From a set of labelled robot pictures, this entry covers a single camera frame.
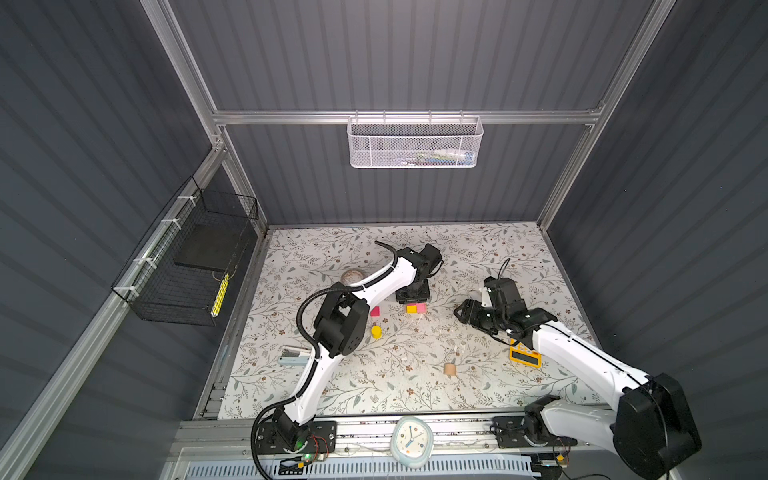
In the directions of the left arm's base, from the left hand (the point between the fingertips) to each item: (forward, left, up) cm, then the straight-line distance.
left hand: (417, 300), depth 95 cm
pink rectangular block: (-2, -1, 0) cm, 3 cm away
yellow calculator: (-20, -27, +1) cm, 34 cm away
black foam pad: (+3, +54, +26) cm, 60 cm away
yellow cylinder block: (-10, +14, -2) cm, 17 cm away
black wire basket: (-2, +61, +24) cm, 65 cm away
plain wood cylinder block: (-21, -7, -4) cm, 23 cm away
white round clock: (-39, +6, -1) cm, 39 cm away
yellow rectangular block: (-3, +2, -1) cm, 4 cm away
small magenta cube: (-2, +14, -3) cm, 14 cm away
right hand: (-9, -12, +6) cm, 16 cm away
